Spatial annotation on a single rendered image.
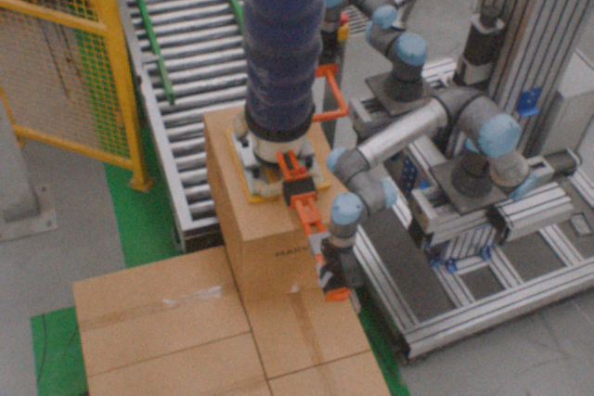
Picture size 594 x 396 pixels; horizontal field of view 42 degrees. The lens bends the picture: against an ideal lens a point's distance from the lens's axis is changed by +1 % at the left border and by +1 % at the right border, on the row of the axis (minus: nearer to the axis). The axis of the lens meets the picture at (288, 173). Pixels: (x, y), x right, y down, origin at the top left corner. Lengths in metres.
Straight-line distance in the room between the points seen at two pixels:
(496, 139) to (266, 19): 0.70
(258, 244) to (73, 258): 1.50
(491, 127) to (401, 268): 1.47
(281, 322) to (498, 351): 1.13
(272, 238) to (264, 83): 0.52
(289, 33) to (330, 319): 1.22
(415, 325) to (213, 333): 0.91
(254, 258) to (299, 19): 0.85
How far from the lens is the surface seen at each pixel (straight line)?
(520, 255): 3.64
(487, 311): 3.42
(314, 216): 2.32
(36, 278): 3.76
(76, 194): 4.01
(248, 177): 2.56
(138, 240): 3.78
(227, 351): 2.83
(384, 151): 2.08
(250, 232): 2.45
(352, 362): 2.83
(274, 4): 2.04
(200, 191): 3.24
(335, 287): 2.18
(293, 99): 2.29
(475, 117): 2.13
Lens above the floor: 3.08
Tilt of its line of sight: 50 degrees down
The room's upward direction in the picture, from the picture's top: 3 degrees clockwise
